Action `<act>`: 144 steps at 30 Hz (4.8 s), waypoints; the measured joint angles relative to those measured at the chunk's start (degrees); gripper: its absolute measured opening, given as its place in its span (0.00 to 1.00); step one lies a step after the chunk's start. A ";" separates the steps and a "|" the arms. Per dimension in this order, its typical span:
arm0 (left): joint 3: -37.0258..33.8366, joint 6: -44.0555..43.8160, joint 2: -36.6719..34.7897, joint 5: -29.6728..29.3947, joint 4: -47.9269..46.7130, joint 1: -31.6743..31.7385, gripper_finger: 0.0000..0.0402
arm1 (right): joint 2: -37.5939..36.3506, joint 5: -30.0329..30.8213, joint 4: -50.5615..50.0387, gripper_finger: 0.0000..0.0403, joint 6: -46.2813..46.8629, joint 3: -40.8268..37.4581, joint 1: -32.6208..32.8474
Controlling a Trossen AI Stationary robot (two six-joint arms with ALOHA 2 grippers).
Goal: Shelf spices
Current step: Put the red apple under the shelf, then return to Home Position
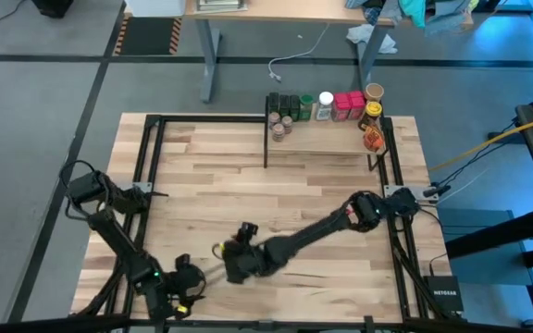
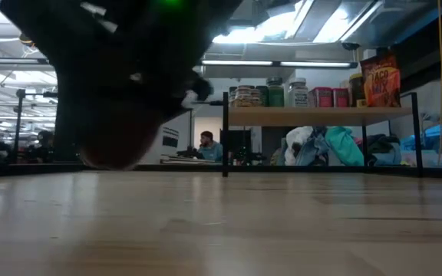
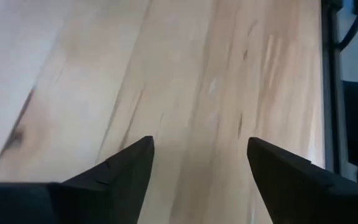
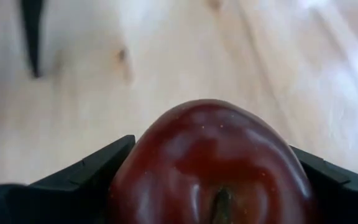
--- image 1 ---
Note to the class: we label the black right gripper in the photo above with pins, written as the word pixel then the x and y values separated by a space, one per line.
pixel 243 259

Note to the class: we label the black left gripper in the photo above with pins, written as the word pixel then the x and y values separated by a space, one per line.
pixel 188 282

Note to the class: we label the black rectangular spice tin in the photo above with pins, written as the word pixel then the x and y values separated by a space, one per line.
pixel 273 104

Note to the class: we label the green-lid herb jar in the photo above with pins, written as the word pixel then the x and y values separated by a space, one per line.
pixel 306 105

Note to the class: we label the white-lid bagel seasoning jar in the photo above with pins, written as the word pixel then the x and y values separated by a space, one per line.
pixel 325 104

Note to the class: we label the red-lid smoked paprika tin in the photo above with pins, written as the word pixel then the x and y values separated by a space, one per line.
pixel 356 104
pixel 340 107

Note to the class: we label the orange taco seasoning packet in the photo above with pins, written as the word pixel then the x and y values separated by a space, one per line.
pixel 373 138

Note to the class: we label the yellow-lid brown spice jar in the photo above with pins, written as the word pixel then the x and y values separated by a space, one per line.
pixel 372 112

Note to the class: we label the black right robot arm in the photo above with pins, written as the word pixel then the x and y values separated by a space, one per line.
pixel 331 231

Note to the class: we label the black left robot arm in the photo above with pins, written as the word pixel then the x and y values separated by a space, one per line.
pixel 118 240

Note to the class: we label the black hazard-striped floor mat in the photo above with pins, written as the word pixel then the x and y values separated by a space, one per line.
pixel 148 37

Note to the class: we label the wooden desk with grey legs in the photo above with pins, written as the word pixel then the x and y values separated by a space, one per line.
pixel 271 11

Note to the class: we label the white box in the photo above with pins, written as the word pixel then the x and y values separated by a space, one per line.
pixel 155 7

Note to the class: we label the white cloth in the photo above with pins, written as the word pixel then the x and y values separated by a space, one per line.
pixel 368 37

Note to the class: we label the black floor object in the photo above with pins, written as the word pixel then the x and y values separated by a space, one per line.
pixel 53 7

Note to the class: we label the pile of clothes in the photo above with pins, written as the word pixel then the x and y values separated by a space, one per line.
pixel 412 11

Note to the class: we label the black aluminium table frame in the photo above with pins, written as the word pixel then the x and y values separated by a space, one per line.
pixel 215 119

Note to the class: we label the wooden shelf with black frame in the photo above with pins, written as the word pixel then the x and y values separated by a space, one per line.
pixel 326 139

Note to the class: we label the black Netgear network switch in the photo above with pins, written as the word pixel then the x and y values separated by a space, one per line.
pixel 443 293

